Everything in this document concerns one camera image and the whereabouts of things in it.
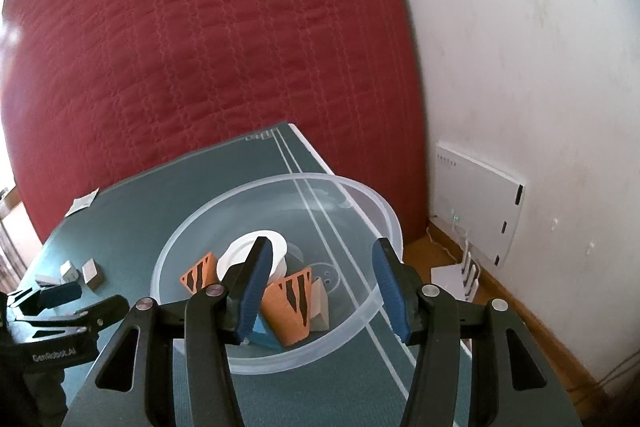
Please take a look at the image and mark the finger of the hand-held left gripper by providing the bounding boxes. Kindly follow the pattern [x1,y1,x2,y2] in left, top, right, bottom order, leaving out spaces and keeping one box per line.
[16,294,131,339]
[7,282,83,309]

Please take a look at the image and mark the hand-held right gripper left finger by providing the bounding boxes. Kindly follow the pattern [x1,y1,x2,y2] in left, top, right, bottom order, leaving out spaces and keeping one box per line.
[62,235,274,427]

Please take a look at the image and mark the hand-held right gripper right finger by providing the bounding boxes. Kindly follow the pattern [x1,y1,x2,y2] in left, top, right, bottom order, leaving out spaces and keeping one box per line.
[371,237,583,427]

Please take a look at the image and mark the grey-brown rectangular block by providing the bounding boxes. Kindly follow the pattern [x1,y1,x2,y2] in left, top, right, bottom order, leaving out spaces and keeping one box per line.
[80,258,104,290]

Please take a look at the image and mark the orange tiger-striped triangular block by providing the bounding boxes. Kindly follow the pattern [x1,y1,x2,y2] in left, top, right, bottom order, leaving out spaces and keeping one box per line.
[262,267,313,347]
[180,252,219,298]

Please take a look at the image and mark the white round plastic lid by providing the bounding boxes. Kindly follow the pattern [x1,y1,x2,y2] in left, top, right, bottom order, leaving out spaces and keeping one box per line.
[216,231,291,283]

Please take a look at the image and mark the blue triangular block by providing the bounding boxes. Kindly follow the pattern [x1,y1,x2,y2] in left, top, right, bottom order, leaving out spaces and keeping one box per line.
[247,314,283,349]

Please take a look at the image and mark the large beige triangular block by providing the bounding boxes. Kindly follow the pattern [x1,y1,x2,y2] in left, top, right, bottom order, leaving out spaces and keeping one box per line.
[307,279,331,333]

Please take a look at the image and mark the clear plastic bowl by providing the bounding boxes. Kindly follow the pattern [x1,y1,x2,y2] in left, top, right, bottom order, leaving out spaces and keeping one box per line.
[151,173,403,376]

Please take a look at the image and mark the white router with antennas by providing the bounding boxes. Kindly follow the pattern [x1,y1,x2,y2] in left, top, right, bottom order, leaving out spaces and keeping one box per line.
[430,239,483,303]

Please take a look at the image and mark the white paper sheet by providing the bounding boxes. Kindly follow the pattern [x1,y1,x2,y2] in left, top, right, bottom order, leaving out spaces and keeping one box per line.
[65,188,101,215]

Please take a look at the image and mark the red quilted blanket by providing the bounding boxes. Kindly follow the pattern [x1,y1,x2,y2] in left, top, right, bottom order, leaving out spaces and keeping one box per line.
[0,0,431,248]

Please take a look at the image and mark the white cable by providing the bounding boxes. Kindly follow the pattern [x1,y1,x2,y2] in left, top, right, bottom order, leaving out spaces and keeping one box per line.
[425,216,471,260]

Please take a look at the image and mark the white wall box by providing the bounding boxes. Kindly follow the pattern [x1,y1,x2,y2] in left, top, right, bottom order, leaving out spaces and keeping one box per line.
[434,142,526,268]

